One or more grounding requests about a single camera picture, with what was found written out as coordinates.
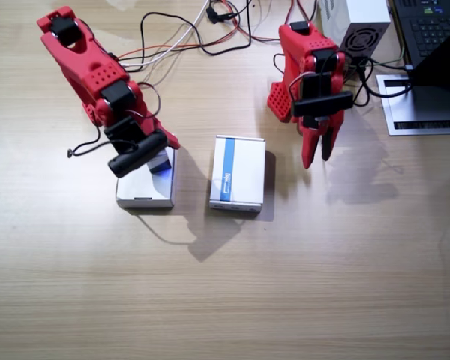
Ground small plain white box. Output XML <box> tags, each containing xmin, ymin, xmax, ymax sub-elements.
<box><xmin>115</xmin><ymin>148</ymin><xmax>177</xmax><ymax>209</ymax></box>

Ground black laptop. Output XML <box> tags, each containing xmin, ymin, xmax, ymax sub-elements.
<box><xmin>389</xmin><ymin>0</ymin><xmax>450</xmax><ymax>93</ymax></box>

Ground thin black wire loop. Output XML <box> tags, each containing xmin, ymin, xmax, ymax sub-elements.
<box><xmin>137</xmin><ymin>81</ymin><xmax>163</xmax><ymax>118</ymax></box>

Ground white box with blue stripe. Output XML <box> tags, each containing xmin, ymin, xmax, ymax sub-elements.
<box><xmin>208</xmin><ymin>134</ymin><xmax>267</xmax><ymax>215</ymax></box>

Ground thick black power cable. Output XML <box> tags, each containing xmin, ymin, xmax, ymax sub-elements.
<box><xmin>344</xmin><ymin>55</ymin><xmax>414</xmax><ymax>109</ymax></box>

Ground long black looping cable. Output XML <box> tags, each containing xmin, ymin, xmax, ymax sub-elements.
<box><xmin>138</xmin><ymin>0</ymin><xmax>254</xmax><ymax>76</ymax></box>

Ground white power supply with fan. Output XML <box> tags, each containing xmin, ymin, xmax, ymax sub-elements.
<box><xmin>319</xmin><ymin>0</ymin><xmax>393</xmax><ymax>61</ymax></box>

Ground green cable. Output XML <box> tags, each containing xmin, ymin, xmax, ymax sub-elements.
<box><xmin>370</xmin><ymin>46</ymin><xmax>412</xmax><ymax>72</ymax></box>

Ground orange cable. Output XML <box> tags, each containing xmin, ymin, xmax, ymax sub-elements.
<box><xmin>115</xmin><ymin>22</ymin><xmax>248</xmax><ymax>62</ymax></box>

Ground white cable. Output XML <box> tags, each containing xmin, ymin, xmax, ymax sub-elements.
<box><xmin>120</xmin><ymin>0</ymin><xmax>213</xmax><ymax>72</ymax></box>

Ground short black cable loop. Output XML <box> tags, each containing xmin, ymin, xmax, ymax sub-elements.
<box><xmin>272</xmin><ymin>52</ymin><xmax>288</xmax><ymax>82</ymax></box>

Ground black webcam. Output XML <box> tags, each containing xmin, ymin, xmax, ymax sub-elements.
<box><xmin>292</xmin><ymin>90</ymin><xmax>355</xmax><ymax>117</ymax></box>
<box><xmin>107</xmin><ymin>130</ymin><xmax>169</xmax><ymax>179</ymax></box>

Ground red servo wires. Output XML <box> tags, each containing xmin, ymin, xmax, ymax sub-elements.
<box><xmin>283</xmin><ymin>0</ymin><xmax>320</xmax><ymax>27</ymax></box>

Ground thin black dangling cable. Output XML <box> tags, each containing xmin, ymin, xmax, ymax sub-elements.
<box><xmin>66</xmin><ymin>125</ymin><xmax>112</xmax><ymax>158</ymax></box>

